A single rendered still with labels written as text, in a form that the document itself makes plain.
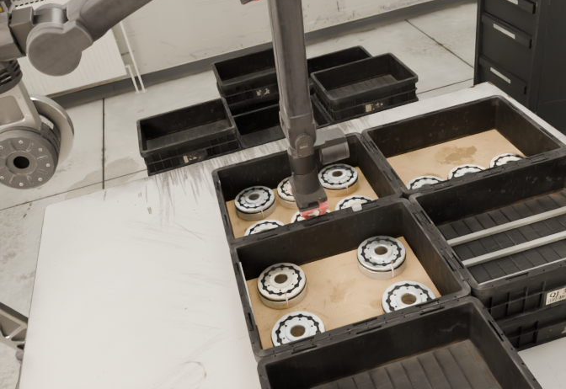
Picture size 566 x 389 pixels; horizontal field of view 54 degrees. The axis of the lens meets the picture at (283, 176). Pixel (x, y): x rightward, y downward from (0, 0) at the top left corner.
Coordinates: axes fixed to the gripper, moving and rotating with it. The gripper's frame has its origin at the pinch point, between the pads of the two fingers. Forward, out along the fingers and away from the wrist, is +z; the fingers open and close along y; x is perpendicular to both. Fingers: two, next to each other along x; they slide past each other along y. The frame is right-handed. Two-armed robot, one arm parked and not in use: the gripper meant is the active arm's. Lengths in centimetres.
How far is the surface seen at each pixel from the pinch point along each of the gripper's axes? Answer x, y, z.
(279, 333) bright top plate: 14.6, -28.8, 0.9
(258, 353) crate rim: 18.8, -37.4, -6.4
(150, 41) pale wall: 48, 297, 57
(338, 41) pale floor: -88, 293, 90
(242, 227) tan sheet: 16.5, 7.9, 4.0
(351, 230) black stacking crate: -6.5, -9.6, -1.8
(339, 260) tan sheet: -2.4, -11.7, 4.0
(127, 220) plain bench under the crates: 50, 41, 17
